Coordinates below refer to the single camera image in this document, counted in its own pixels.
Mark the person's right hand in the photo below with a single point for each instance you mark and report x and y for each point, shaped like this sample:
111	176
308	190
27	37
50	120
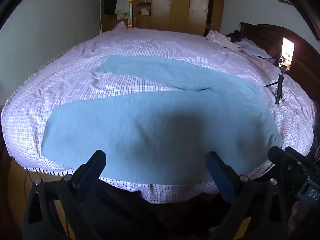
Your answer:
302	220

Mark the dark wooden headboard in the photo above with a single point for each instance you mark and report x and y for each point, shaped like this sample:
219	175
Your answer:
265	35

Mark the bed with checkered pink sheet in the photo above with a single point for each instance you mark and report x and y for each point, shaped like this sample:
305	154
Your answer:
150	45

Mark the wooden shelf unit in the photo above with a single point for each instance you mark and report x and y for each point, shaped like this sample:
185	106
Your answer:
143	5

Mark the wooden wardrobe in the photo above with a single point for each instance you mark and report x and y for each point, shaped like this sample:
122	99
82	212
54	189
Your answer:
182	5

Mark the hanging light grey jacket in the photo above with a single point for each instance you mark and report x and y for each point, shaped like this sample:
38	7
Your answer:
122	5

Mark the crumpled pink garment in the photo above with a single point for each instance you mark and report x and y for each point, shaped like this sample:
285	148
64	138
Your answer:
217	37

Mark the dark garment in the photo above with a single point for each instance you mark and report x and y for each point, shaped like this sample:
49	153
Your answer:
235	35

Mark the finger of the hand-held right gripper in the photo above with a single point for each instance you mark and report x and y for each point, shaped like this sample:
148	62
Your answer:
298	155
280	157

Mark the light blue pants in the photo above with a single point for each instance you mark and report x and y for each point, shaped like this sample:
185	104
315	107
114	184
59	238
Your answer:
150	120

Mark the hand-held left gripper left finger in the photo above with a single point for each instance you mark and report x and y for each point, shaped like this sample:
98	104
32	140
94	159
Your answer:
88	172

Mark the smartphone with lit screen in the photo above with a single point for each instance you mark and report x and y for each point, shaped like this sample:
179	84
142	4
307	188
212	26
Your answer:
287	48

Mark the hanging dark coat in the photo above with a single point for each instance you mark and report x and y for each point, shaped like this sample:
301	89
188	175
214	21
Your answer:
110	1

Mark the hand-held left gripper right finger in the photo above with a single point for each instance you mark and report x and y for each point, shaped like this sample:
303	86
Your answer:
221	175

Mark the small black tripod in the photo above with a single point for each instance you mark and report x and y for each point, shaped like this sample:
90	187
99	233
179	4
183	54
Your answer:
280	85

